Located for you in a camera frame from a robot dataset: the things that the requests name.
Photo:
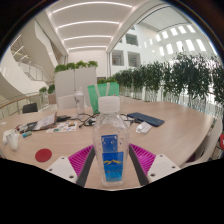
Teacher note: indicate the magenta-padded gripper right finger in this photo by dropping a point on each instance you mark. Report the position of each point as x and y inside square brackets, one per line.
[145, 158]

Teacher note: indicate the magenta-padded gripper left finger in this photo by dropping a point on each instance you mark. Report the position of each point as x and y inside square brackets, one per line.
[79, 160]

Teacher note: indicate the clear blue-label water bottle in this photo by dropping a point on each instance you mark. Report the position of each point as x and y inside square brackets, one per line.
[111, 133]

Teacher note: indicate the white tissue packet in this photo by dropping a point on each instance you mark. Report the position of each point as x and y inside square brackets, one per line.
[144, 127]

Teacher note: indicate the flat round red coaster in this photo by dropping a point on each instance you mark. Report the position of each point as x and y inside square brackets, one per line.
[43, 155]

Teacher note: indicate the colourful sticker sheet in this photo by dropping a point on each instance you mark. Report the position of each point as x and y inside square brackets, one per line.
[61, 126]

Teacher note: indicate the dark blue keyboard case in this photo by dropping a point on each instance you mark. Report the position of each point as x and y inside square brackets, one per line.
[146, 119]

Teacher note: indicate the open printed booklet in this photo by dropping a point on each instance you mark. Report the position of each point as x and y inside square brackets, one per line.
[46, 121]

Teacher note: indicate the teal tube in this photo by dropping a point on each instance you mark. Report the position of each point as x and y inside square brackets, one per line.
[26, 134]

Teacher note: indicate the black notebook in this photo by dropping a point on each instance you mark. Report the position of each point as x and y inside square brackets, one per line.
[31, 125]

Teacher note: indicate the green tote bag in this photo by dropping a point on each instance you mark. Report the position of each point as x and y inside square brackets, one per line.
[93, 96]

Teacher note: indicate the white mug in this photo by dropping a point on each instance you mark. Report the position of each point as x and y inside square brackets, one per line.
[13, 141]

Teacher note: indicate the white swivel chair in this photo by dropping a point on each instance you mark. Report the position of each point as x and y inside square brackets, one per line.
[211, 140]

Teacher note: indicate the black chair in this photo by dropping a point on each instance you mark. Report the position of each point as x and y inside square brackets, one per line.
[30, 108]

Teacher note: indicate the brown planter with plants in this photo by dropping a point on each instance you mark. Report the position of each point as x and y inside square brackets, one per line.
[51, 93]

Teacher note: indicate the white cabinet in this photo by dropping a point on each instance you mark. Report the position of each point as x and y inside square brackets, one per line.
[75, 83]

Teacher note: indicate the white computer mouse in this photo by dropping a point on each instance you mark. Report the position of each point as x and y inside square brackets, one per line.
[5, 135]

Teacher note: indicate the red chair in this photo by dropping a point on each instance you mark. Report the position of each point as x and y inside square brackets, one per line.
[222, 141]

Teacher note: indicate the glass railing with handrail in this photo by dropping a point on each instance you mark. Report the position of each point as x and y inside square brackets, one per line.
[16, 105]

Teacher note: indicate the tall green hedge trees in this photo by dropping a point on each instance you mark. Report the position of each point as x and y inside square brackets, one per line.
[186, 76]

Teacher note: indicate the green leafy planter row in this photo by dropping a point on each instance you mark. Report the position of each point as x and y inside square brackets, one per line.
[76, 65]

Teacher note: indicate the ceiling light strips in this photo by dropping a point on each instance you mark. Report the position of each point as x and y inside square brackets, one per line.
[88, 23]

